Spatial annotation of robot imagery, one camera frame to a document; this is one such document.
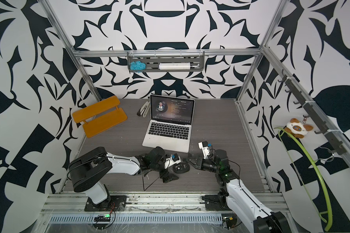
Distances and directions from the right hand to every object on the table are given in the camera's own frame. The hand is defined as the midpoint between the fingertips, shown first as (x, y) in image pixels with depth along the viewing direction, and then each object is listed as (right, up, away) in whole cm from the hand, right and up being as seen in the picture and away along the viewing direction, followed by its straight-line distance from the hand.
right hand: (185, 158), depth 79 cm
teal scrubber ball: (-29, +54, +13) cm, 62 cm away
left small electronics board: (-41, -28, -6) cm, 50 cm away
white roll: (-6, +53, +11) cm, 55 cm away
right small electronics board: (+21, -28, -8) cm, 36 cm away
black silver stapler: (-29, +26, +32) cm, 51 cm away
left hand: (-6, -6, +7) cm, 11 cm away
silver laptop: (-9, +15, +25) cm, 30 cm away
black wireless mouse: (-2, -7, +4) cm, 8 cm away
